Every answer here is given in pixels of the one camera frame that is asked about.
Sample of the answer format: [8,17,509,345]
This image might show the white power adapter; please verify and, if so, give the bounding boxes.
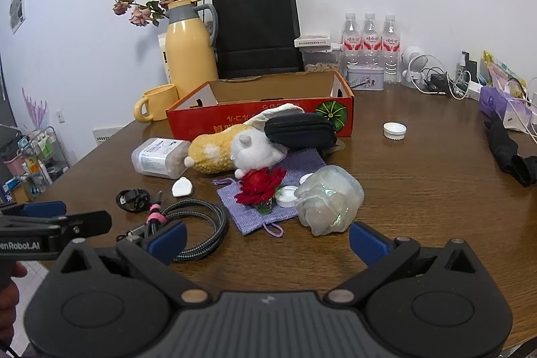
[463,80,483,101]

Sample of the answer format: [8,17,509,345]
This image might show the small white plastic device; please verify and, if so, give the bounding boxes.
[172,177,194,198]

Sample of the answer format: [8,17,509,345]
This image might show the purple knitted cloth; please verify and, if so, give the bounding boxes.
[212,148,328,238]

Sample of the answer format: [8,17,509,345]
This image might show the water bottle with red label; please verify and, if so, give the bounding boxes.
[361,12,383,67]
[341,12,362,67]
[381,14,401,84]

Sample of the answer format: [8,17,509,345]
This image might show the red rose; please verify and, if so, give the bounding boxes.
[234,168,287,214]

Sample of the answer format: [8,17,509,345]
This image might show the clear plastic jar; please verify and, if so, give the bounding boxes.
[131,137,190,179]

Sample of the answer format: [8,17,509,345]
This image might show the tangle of white cables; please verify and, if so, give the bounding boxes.
[409,54,473,99]

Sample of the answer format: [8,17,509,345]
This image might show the white face mask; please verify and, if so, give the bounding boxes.
[252,103,305,124]

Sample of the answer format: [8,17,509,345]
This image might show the yellow white plush toy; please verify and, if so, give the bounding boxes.
[185,112,294,179]

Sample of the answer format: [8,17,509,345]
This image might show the white robot figure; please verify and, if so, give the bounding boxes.
[400,45,429,88]

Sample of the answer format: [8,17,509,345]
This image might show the braided cable with pink tie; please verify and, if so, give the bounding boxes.
[115,190,229,262]

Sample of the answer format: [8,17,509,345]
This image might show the translucent plastic bag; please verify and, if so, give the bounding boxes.
[294,165,365,236]

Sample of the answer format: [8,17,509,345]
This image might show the black cloth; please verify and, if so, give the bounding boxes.
[484,112,535,188]

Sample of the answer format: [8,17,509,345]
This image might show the black zip pouch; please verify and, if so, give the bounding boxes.
[264,112,338,151]

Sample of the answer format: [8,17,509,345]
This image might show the person's left hand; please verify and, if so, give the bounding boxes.
[0,262,27,346]

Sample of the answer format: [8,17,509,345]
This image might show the printed tin box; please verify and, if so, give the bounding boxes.
[346,64,384,91]

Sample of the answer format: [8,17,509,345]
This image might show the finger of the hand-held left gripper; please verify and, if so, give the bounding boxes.
[54,210,113,238]
[0,201,68,224]

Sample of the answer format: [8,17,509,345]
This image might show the metal storage rack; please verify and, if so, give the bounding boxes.
[0,125,72,203]

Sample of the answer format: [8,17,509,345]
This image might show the small white cap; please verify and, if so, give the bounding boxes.
[276,186,299,208]

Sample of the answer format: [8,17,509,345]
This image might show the wall poster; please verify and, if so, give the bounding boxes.
[9,0,27,35]

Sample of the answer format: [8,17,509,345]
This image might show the purple plastic bag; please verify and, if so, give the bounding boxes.
[479,85,537,132]

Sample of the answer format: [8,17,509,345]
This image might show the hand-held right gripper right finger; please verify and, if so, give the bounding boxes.
[326,221,489,306]

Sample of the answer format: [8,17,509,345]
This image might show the large ridged white cap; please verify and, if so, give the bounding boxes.
[383,122,407,141]

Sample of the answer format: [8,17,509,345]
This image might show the black paper bag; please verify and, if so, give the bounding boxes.
[211,0,305,80]

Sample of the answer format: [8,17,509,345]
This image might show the clear container of seeds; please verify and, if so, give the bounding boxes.
[300,43,342,72]

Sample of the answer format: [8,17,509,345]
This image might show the flat white box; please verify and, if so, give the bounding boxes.
[295,34,331,47]

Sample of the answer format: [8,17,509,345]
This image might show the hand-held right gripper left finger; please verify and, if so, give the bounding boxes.
[48,220,210,306]

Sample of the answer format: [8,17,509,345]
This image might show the purple flower wall sticker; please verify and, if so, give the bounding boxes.
[22,87,50,130]

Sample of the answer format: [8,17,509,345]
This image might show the colourful snack packets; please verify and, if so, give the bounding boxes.
[482,51,527,99]

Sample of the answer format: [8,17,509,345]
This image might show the black charger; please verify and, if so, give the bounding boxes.
[428,73,449,92]

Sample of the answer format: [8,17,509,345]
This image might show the yellow ceramic mug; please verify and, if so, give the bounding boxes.
[134,85,180,123]

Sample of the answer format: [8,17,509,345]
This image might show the white panel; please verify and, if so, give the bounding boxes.
[92,126,127,145]

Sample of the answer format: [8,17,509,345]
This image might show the red cardboard box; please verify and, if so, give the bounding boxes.
[166,70,355,143]

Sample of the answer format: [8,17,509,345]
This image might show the yellow thermos jug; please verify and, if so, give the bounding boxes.
[165,0,219,99]

